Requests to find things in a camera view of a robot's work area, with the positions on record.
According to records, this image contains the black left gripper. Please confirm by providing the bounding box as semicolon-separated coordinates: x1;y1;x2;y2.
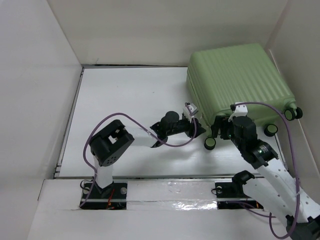
166;115;205;139

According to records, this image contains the green hard-shell suitcase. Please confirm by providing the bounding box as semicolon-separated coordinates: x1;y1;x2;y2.
186;43;303;150

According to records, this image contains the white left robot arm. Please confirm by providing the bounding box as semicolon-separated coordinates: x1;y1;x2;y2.
87;111;206;199

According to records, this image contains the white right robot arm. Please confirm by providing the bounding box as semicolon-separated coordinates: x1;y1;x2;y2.
215;116;320;240

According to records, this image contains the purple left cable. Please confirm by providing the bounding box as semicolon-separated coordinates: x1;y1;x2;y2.
83;102;198;208

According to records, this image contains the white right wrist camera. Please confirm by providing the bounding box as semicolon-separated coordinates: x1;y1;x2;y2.
228;102;248;122

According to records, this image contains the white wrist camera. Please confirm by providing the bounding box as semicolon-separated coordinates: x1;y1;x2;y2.
228;102;248;122
182;102;199;122

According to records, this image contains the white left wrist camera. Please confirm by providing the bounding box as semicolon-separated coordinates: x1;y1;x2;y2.
182;102;199;122

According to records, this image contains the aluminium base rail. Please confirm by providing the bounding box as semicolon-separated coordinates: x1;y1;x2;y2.
40;179;240;213

